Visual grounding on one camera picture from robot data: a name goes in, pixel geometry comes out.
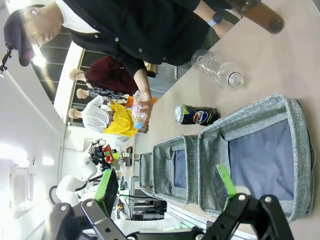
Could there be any brown plastic bottle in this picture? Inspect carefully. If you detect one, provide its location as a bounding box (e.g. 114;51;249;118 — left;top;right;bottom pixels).
236;0;285;35

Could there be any mannequin in white shirt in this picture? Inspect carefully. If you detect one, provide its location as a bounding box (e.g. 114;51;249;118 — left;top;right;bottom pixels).
67;95;112;133

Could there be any smartwatch with light band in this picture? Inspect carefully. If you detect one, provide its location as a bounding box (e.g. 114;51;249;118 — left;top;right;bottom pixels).
207;11;224;27

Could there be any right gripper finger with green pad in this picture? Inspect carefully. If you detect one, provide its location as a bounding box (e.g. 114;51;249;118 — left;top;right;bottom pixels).
199;164;296;240

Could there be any medium grey fabric basket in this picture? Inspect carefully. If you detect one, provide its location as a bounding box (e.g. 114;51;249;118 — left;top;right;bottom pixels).
152;134;201;205

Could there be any person's left forearm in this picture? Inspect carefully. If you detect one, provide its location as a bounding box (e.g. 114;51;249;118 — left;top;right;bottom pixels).
193;3;242;40

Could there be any person's right hand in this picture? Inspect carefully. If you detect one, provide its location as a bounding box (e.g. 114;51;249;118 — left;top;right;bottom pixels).
135;92;154;126

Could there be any mannequin in dark red dress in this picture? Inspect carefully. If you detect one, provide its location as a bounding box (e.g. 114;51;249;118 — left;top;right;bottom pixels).
69;55;140;96

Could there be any ceiling air conditioner unit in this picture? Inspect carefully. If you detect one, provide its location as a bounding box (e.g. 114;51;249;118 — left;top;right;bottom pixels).
9;166;34;206

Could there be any black cap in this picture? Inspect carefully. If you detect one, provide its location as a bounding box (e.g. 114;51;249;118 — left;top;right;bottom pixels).
3;9;36;67

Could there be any person's head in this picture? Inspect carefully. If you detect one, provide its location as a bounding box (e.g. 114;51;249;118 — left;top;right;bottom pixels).
3;4;64;67

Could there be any small clear water bottle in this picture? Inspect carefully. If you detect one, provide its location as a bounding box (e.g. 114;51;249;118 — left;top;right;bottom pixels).
131;89;151;130

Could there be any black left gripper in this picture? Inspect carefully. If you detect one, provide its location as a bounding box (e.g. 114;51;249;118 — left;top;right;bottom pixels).
48;141;141;240

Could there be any small grey fabric basket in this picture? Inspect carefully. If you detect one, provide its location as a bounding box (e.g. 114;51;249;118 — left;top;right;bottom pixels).
138;151;155;194

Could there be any clear empty plastic bottle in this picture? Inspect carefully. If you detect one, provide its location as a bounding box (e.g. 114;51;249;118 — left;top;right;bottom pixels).
190;49;245;90

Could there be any person's right forearm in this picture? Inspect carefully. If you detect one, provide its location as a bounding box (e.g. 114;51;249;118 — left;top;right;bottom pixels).
133;68;152;99

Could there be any large grey fabric basket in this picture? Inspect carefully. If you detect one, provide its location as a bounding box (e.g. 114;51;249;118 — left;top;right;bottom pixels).
196;93;315;224

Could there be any black Pepsi can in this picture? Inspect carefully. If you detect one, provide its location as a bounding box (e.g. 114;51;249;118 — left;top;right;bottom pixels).
173;104;222;127

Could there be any person's black shirt torso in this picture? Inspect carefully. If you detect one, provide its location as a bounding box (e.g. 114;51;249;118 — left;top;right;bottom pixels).
55;0;235;85

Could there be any yellow skirt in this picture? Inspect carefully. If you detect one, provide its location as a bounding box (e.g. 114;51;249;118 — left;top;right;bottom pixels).
102;102;137;138

